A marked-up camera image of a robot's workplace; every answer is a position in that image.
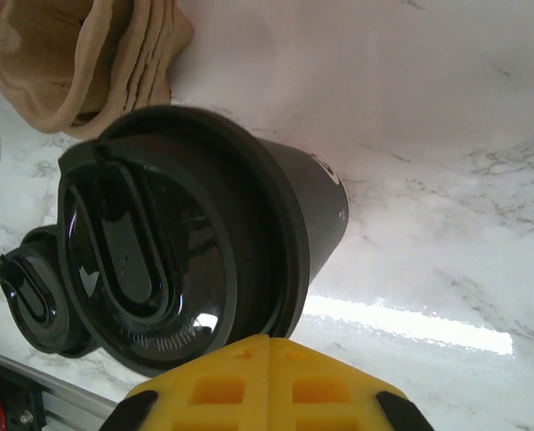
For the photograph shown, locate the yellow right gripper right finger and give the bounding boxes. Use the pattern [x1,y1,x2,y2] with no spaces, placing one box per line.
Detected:
[266,336,432,431]

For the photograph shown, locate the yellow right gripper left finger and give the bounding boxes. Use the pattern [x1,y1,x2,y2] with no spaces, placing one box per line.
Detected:
[102,334,271,431]

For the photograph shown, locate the black lidded coffee cup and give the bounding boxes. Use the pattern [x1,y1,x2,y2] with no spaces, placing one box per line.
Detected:
[57,105,351,379]

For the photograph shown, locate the black cup lid stack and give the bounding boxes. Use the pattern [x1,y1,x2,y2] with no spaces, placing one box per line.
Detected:
[0,224,100,359]

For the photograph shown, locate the brown pulp cup carrier stack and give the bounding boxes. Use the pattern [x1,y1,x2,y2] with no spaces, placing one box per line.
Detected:
[0,0,196,139]

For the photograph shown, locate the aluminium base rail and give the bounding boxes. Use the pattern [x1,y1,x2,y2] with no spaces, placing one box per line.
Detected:
[0,345,119,431]

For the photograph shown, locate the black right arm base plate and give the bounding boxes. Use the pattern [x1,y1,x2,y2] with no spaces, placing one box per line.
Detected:
[0,354,48,431]

